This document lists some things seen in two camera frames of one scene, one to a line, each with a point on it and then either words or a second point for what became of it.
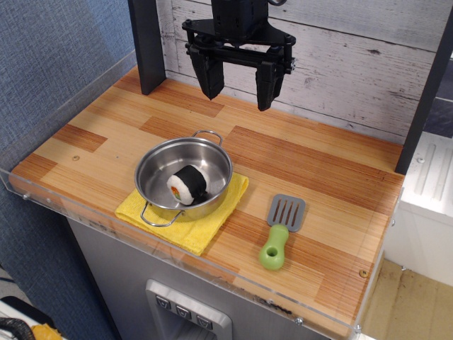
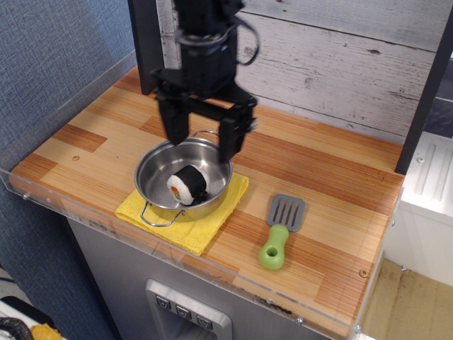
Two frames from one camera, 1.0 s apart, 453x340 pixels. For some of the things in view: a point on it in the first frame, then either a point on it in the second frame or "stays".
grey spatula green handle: (285, 214) stays
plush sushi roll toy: (189, 185) stays
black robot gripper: (241, 30) to (207, 78)
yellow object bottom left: (44, 331) stays
